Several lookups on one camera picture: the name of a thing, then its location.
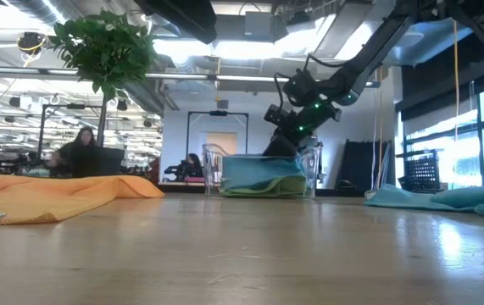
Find ceiling light bar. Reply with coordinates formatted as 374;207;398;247
0;65;381;88

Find black background rig frame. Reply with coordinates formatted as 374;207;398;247
36;103;103;175

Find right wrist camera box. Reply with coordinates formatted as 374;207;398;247
264;103;293;128

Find light blue microfiber towel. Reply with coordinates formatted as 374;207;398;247
220;155;306;191
364;184;480;213

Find green microfiber towel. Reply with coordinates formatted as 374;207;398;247
220;174;309;198

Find grey ceiling box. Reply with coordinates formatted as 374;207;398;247
243;11;273;38

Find black leaning board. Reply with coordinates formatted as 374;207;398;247
334;139;392;191

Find person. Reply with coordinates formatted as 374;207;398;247
47;125;98;179
181;152;204;179

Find green potted plant black pot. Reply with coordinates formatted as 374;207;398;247
48;10;158;179

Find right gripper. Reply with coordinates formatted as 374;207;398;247
262;103;343;158

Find clear plastic bin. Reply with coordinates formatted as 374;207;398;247
201;142;324;199

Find orange microfiber towel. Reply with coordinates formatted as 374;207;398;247
0;173;165;226

